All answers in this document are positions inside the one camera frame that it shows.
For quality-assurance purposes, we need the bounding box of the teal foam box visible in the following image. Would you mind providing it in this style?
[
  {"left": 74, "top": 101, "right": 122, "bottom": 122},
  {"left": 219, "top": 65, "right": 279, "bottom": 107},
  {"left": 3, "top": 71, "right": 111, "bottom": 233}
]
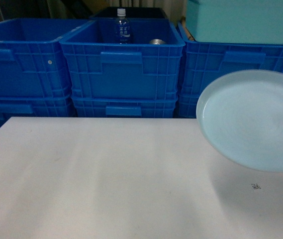
[{"left": 186, "top": 0, "right": 283, "bottom": 45}]

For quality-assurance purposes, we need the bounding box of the light blue round tray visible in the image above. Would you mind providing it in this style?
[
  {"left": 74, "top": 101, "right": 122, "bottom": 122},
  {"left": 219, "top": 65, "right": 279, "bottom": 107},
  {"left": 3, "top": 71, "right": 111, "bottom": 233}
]
[{"left": 196, "top": 70, "right": 283, "bottom": 172}]

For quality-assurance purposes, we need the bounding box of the clear water bottle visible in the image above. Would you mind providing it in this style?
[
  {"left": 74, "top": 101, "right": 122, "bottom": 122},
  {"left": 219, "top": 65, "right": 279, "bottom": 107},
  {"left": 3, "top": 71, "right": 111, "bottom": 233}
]
[{"left": 114, "top": 8, "right": 131, "bottom": 44}]

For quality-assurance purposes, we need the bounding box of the silver metal can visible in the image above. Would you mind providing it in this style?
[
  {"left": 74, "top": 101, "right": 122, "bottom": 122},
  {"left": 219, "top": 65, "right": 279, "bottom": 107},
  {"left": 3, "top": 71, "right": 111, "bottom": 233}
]
[{"left": 149, "top": 39, "right": 166, "bottom": 45}]

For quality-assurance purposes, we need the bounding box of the blue crate top left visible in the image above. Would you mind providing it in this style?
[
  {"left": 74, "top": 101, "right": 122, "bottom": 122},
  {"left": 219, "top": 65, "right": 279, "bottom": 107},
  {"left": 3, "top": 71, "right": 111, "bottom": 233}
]
[{"left": 0, "top": 18, "right": 87, "bottom": 98}]

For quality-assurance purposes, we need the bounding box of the blue crate lower right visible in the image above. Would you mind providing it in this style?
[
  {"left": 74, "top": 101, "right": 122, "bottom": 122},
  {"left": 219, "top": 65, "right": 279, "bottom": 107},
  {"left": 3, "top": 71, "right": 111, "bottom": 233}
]
[{"left": 177, "top": 91, "right": 200, "bottom": 119}]

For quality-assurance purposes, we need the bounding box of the blue crate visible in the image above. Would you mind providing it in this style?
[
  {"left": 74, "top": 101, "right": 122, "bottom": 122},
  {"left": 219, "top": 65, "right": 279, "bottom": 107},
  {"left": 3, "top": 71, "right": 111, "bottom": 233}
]
[
  {"left": 72, "top": 96, "right": 178, "bottom": 118},
  {"left": 0, "top": 18, "right": 87, "bottom": 98},
  {"left": 177, "top": 23, "right": 283, "bottom": 95},
  {"left": 177, "top": 91, "right": 200, "bottom": 119},
  {"left": 60, "top": 18, "right": 184, "bottom": 100},
  {"left": 0, "top": 96, "right": 77, "bottom": 127}
]

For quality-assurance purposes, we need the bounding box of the blue crate lower left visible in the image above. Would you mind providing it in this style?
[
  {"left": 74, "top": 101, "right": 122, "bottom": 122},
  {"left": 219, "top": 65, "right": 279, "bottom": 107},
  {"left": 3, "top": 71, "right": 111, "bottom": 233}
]
[{"left": 0, "top": 96, "right": 77, "bottom": 127}]

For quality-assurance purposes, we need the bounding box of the blue crate lower middle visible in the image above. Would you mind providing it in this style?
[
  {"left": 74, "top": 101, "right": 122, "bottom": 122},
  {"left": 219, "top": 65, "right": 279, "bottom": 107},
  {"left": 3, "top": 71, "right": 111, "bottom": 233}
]
[{"left": 72, "top": 96, "right": 178, "bottom": 118}]

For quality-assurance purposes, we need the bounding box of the blue crate top right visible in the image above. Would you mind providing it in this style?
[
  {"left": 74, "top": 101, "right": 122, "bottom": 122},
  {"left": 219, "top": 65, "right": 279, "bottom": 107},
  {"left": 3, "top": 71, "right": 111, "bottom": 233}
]
[{"left": 177, "top": 23, "right": 283, "bottom": 95}]

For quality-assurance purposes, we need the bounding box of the white table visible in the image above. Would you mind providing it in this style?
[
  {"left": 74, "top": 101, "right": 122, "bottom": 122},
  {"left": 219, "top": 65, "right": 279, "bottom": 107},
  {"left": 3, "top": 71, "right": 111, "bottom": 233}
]
[{"left": 0, "top": 117, "right": 283, "bottom": 239}]

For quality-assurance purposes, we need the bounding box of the blue crate top middle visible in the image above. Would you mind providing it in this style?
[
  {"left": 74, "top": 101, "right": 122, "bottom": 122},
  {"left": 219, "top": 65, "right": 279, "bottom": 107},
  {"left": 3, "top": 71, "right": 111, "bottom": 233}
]
[{"left": 60, "top": 18, "right": 184, "bottom": 100}]

